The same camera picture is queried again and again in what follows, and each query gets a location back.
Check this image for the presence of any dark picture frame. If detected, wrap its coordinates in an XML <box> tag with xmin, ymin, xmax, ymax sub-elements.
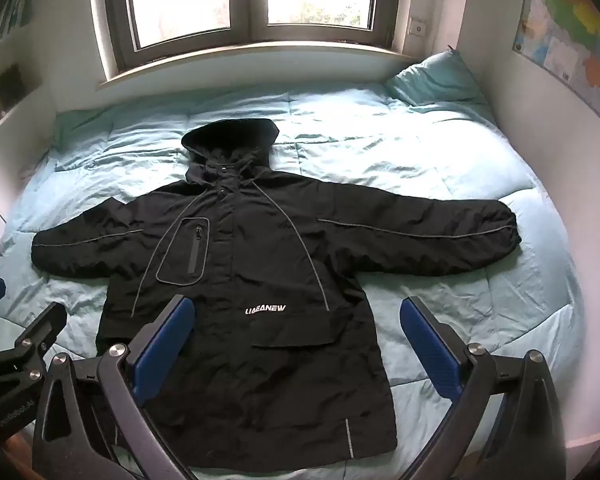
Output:
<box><xmin>0</xmin><ymin>64</ymin><xmax>25</xmax><ymax>110</ymax></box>

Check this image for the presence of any grey framed window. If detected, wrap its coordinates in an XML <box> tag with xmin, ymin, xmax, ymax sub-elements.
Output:
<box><xmin>89</xmin><ymin>0</ymin><xmax>421</xmax><ymax>92</ymax></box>

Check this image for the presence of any colourful wall map poster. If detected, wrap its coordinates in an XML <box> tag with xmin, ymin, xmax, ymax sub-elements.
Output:
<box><xmin>512</xmin><ymin>0</ymin><xmax>600</xmax><ymax>141</ymax></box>

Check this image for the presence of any light blue quilt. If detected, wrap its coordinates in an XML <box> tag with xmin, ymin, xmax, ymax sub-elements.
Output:
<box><xmin>0</xmin><ymin>80</ymin><xmax>586</xmax><ymax>480</ymax></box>

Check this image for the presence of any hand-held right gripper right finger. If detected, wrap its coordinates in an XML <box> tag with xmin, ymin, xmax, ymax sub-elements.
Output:
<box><xmin>399</xmin><ymin>296</ymin><xmax>567</xmax><ymax>480</ymax></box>

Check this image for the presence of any black hooded jacket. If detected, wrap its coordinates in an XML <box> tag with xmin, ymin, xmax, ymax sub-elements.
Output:
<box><xmin>31</xmin><ymin>118</ymin><xmax>520</xmax><ymax>473</ymax></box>

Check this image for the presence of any white wall shelf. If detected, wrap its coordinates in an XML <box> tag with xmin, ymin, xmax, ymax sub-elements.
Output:
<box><xmin>0</xmin><ymin>0</ymin><xmax>56</xmax><ymax>151</ymax></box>

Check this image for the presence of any light blue pillow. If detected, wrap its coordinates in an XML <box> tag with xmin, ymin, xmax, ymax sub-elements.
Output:
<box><xmin>382</xmin><ymin>50</ymin><xmax>488</xmax><ymax>107</ymax></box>

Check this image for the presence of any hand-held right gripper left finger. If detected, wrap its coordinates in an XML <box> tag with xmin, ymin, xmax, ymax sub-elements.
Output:
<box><xmin>32</xmin><ymin>294</ymin><xmax>196</xmax><ymax>480</ymax></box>

